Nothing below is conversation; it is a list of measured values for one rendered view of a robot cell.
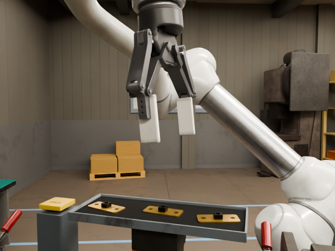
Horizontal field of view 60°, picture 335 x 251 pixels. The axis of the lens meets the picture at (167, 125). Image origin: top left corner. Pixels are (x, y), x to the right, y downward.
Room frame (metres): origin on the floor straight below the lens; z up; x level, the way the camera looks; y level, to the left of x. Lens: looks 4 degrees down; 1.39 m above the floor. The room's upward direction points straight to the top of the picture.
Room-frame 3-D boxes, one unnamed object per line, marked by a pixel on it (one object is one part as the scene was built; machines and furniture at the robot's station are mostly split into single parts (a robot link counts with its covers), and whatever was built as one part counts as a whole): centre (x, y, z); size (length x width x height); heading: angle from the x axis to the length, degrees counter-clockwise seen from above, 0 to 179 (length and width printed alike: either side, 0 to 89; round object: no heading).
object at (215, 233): (0.62, 0.02, 1.16); 0.37 x 0.14 x 0.02; 74
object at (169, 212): (0.62, 0.01, 1.17); 0.08 x 0.04 x 0.01; 69
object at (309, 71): (5.93, -2.45, 1.28); 1.31 x 1.17 x 2.55; 93
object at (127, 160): (5.88, 1.04, 0.33); 1.18 x 0.89 x 0.66; 93
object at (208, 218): (0.58, -0.10, 1.17); 0.08 x 0.04 x 0.01; 90
